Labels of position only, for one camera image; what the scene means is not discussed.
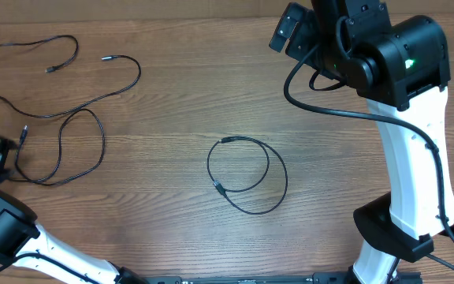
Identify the black usb cable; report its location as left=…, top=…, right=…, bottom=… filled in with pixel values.
left=13, top=108, right=106, bottom=187
left=0, top=34, right=143, bottom=119
left=206, top=136, right=289, bottom=216

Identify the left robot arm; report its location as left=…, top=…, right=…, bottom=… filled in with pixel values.
left=0, top=136, right=147, bottom=283

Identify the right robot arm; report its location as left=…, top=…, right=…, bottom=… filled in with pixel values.
left=270, top=1, right=454, bottom=283

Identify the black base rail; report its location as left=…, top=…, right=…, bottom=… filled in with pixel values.
left=132, top=271, right=423, bottom=284

